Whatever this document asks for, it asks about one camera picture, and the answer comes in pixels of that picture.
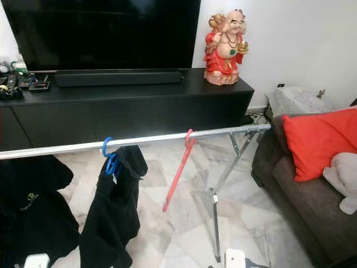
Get red square cushion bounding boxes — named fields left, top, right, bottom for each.
left=282, top=107, right=357, bottom=183

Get black garment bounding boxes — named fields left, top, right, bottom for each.
left=79, top=145, right=149, bottom=268

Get blue plastic clothes hanger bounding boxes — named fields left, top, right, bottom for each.
left=102, top=136, right=119, bottom=177

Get side table lace cloth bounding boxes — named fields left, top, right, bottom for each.
left=266, top=86, right=336, bottom=119

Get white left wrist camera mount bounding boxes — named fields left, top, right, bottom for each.
left=23, top=252, right=51, bottom=268

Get red plastic clothes hanger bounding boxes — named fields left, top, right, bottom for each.
left=162, top=128, right=196, bottom=213

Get small black tray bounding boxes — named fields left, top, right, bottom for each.
left=28, top=78, right=51, bottom=92

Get black soundbar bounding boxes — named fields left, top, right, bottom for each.
left=54, top=68, right=184, bottom=88

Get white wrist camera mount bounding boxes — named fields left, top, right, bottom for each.
left=224, top=248, right=248, bottom=268
left=23, top=252, right=51, bottom=268

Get large black television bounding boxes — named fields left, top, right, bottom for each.
left=1, top=0, right=202, bottom=71

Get dark brown fabric sofa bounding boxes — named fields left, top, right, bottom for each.
left=250, top=99, right=357, bottom=268

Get black t-shirt green logo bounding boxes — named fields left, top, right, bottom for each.
left=0, top=155, right=81, bottom=268

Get black electronic gadgets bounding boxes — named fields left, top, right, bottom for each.
left=0, top=61, right=29, bottom=102

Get silver clothes rack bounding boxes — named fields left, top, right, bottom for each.
left=0, top=123, right=272, bottom=264

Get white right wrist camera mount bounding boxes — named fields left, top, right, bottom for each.
left=224, top=248, right=248, bottom=268

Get plain grey plush pillow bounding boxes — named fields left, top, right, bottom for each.
left=322, top=152, right=357, bottom=215

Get red laughing Buddha statue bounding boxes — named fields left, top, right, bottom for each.
left=204, top=8, right=250, bottom=87

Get black TV console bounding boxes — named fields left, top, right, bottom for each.
left=0, top=68, right=255, bottom=154

